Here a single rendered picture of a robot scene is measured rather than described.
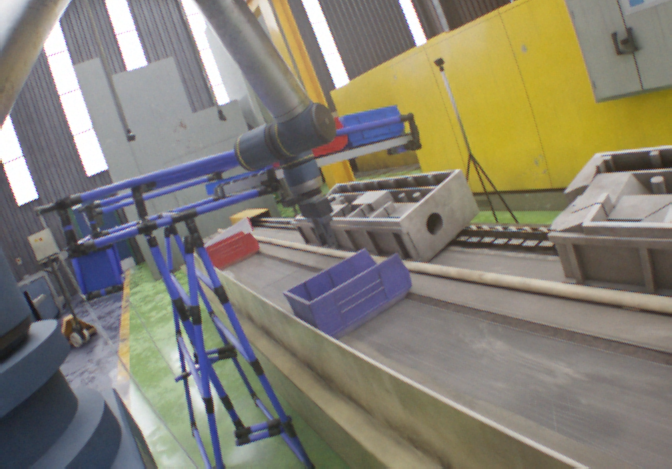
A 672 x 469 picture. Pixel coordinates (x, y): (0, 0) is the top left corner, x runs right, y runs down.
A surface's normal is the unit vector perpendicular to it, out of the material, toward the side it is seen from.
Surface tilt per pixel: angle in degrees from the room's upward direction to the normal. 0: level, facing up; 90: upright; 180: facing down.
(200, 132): 90
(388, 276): 92
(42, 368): 90
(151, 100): 90
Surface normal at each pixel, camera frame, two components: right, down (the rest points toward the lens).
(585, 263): -0.75, 0.54
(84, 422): 0.04, -1.00
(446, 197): 0.44, 0.00
